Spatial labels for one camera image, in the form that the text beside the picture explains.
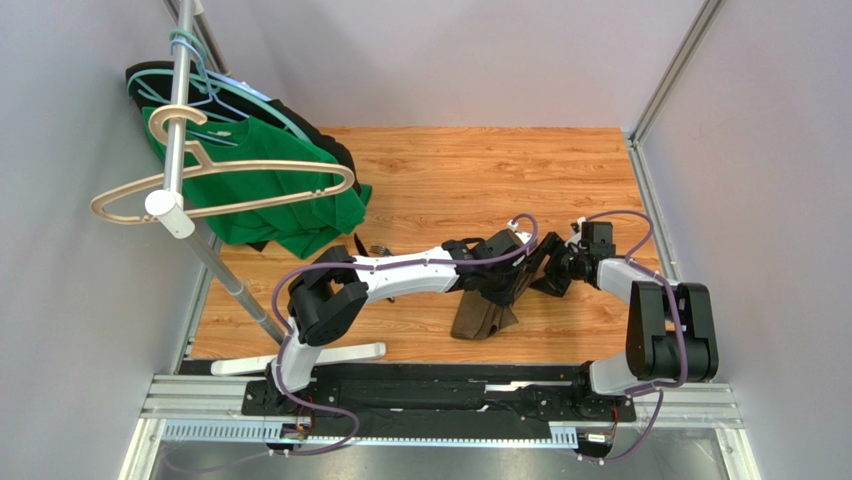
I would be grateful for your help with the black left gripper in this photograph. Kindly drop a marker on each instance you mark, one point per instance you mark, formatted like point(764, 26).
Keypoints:
point(517, 272)

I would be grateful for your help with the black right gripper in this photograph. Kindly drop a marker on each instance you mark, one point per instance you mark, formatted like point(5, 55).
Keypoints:
point(555, 267)

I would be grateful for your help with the brown cloth napkin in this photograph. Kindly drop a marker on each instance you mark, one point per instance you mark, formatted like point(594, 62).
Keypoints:
point(478, 319)

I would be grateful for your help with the silver fork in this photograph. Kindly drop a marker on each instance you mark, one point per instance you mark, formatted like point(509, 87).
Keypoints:
point(380, 250)

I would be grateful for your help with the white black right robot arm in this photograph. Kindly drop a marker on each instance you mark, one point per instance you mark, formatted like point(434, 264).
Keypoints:
point(670, 337)

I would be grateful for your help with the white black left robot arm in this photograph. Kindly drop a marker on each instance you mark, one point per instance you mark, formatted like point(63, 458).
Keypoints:
point(325, 298)

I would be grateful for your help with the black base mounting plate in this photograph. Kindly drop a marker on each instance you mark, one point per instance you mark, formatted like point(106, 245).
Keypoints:
point(547, 401)

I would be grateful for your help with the white rack base foot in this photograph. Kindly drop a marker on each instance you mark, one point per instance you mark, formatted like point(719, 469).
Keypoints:
point(329, 356)

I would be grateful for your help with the green t-shirt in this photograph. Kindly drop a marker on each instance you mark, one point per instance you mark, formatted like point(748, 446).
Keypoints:
point(302, 228)

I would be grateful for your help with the beige plastic hanger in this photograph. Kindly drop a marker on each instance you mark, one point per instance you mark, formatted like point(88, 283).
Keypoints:
point(267, 168)

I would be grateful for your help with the silver clothes rack pole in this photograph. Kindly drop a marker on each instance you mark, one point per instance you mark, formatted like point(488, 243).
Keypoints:
point(167, 203)

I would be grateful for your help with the teal plastic hanger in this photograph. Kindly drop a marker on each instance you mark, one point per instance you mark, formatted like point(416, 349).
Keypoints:
point(253, 96)

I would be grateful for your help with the black garment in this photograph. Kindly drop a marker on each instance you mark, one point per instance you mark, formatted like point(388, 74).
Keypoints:
point(224, 99)

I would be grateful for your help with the aluminium frame rail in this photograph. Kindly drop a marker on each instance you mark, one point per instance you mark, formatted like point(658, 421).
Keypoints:
point(205, 426)

